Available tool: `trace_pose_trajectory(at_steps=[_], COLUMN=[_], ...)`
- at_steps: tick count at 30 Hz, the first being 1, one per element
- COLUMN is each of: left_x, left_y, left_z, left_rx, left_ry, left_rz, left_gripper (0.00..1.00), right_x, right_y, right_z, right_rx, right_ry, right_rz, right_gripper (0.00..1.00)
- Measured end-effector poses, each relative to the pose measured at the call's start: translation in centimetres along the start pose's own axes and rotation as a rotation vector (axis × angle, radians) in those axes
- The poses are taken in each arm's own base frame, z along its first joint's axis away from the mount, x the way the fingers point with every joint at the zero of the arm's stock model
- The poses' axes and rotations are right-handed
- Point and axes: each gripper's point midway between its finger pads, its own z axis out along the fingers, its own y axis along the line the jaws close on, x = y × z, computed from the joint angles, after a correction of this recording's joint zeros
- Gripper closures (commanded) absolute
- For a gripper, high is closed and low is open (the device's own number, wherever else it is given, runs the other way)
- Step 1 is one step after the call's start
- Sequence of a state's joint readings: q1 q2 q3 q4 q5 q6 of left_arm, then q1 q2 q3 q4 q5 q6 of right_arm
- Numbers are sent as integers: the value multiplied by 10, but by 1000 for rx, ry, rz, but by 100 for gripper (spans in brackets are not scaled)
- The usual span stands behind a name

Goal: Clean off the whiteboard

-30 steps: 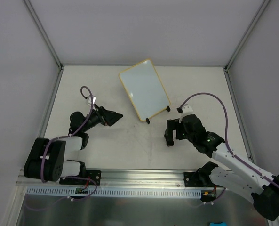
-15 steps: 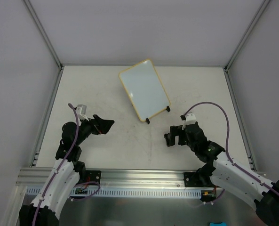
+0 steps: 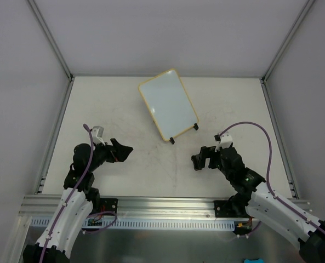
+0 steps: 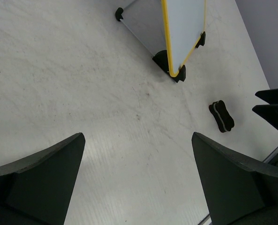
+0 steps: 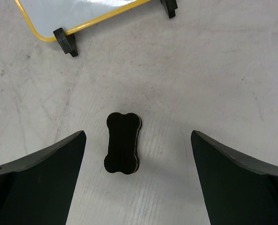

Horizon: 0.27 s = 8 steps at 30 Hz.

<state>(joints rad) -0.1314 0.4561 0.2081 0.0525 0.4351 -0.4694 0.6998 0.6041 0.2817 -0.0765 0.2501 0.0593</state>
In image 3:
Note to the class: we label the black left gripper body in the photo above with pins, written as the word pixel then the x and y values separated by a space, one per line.
pixel 112 152

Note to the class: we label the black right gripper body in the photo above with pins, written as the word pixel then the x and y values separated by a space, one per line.
pixel 211 158

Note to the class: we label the yellow framed small whiteboard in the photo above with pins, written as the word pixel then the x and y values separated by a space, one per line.
pixel 168 104

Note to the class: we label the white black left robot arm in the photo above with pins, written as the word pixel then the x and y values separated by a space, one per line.
pixel 79 200

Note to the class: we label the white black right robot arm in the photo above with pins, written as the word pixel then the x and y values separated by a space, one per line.
pixel 303 230

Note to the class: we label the blue object at bottom edge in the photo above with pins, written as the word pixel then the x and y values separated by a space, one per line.
pixel 254 260

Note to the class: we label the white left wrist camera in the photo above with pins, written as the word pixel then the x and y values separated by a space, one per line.
pixel 97 133

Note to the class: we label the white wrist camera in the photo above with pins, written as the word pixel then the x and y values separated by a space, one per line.
pixel 224 141
pixel 97 133

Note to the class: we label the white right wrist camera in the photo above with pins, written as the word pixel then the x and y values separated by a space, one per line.
pixel 224 141

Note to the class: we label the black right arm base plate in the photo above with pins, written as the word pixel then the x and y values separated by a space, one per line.
pixel 229 209

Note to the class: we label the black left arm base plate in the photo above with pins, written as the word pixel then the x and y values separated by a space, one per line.
pixel 107 206

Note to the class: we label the aluminium mounting rail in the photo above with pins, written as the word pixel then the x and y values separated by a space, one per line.
pixel 132 207

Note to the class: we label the white slotted cable duct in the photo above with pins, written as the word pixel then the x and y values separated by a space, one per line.
pixel 149 224

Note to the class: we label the left aluminium frame post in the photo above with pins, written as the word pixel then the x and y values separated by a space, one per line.
pixel 49 37

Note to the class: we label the aluminium frame post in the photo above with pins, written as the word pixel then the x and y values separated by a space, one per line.
pixel 288 38
pixel 49 37

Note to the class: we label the right aluminium frame post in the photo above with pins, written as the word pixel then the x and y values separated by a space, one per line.
pixel 288 38

